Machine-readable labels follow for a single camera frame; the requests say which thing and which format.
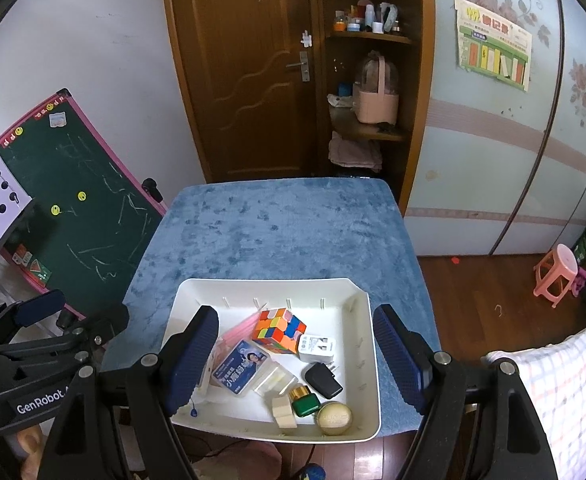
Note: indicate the beige wooden block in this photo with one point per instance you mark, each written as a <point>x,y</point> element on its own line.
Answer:
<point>282,412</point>

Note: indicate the brown wooden door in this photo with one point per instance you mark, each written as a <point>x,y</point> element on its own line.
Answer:
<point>250,117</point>

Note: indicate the pink pen pack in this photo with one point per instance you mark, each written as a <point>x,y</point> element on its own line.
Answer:
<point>243,330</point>

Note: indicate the wooden corner shelf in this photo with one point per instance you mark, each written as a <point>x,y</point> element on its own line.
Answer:
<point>403,31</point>

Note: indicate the round cream compact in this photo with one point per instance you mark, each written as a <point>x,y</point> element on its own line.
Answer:
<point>334,418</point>

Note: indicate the white usb charger block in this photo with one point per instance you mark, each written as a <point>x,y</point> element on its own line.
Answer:
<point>313,348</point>

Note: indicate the pink plastic stool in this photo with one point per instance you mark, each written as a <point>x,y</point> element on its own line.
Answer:
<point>555,274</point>

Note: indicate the pink storage basket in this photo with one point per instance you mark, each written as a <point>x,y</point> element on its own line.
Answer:
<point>376,90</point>

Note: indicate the white checkered bedding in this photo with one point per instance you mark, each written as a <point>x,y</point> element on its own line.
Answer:
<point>555,379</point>

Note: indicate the colourful rubik's cube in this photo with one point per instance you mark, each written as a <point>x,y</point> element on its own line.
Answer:
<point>278,331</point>

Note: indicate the white digital timer device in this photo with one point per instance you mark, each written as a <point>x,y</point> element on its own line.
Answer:
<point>207,371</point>

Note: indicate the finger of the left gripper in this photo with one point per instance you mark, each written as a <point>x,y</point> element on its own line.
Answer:
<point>36,309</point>
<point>96,329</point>

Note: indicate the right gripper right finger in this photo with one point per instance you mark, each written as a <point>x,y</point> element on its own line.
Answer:
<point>432,384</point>

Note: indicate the wall poster calendar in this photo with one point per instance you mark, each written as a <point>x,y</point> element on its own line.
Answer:
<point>491,45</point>

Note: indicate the metal door handle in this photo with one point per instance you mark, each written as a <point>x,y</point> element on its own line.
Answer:
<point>302,65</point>

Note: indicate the black power adapter plug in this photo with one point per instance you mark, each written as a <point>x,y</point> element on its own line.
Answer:
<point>321,378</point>

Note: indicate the green perfume bottle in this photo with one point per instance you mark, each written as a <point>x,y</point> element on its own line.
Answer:
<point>303,401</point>

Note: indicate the blue card box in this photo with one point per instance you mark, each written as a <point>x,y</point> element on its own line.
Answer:
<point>240,367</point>

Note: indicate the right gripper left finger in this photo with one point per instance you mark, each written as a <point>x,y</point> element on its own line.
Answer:
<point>186,355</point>

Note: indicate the blue plush table cover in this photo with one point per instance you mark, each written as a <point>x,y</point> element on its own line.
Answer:
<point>285,229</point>

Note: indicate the pink folded cloth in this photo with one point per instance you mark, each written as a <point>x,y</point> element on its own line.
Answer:
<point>354,154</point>

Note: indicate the green chalkboard pink frame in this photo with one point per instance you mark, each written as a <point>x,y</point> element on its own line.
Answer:
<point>90,220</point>

